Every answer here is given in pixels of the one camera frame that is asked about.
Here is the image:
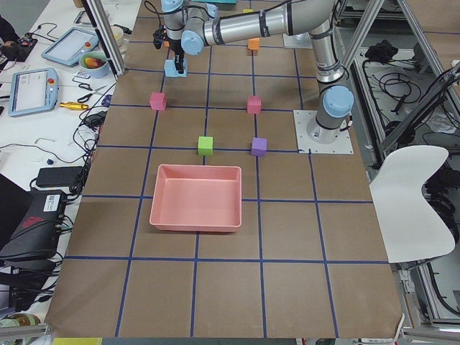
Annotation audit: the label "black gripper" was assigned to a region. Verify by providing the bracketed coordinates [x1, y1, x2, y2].
[168, 38, 185, 74]

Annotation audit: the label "light blue block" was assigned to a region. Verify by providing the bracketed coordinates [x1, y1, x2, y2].
[164, 58, 188, 78]

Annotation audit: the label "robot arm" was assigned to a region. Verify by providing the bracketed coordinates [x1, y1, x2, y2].
[152, 1, 346, 93]

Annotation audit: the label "red block left front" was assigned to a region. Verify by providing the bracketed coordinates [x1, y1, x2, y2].
[149, 92, 167, 111]

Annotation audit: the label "cream bowl with lemon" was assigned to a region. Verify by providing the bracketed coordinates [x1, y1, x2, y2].
[111, 25, 124, 47]

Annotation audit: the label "orange block near base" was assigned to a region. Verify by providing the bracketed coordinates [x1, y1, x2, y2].
[247, 38, 260, 51]

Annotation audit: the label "cyan plastic bin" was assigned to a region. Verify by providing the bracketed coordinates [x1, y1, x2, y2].
[214, 0, 237, 4]

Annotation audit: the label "green bowl with fruit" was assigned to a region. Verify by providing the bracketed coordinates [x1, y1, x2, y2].
[79, 51, 110, 78]

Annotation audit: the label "red block near base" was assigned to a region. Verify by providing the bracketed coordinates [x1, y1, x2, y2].
[247, 96, 262, 114]

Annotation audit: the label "green foam block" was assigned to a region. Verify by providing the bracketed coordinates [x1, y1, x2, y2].
[198, 136, 213, 156]

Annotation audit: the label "scissors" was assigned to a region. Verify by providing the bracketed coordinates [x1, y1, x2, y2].
[77, 83, 106, 104]

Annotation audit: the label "far teach pendant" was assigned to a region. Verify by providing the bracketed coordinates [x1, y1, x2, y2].
[41, 27, 99, 66]

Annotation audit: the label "teach pendant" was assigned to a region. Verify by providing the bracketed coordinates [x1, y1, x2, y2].
[41, 27, 99, 66]
[8, 68, 59, 117]

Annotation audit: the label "gold metal cylinder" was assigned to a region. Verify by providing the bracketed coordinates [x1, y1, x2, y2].
[60, 102, 89, 111]

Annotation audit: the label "purple block left side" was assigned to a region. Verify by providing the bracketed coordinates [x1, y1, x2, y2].
[250, 137, 267, 157]

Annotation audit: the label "pink plastic bin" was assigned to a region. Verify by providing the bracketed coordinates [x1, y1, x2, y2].
[149, 164, 242, 232]

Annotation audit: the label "near teach pendant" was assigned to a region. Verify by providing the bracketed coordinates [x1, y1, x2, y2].
[8, 68, 59, 117]

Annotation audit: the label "person at desk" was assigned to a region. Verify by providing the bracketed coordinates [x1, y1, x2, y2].
[1, 17, 28, 64]

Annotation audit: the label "black power adapter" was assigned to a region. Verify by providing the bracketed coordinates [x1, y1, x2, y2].
[35, 166, 83, 188]

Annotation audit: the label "white chair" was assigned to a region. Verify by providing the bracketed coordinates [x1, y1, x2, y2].
[369, 145, 455, 263]

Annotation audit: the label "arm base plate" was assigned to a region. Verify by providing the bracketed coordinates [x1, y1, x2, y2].
[293, 110, 354, 155]

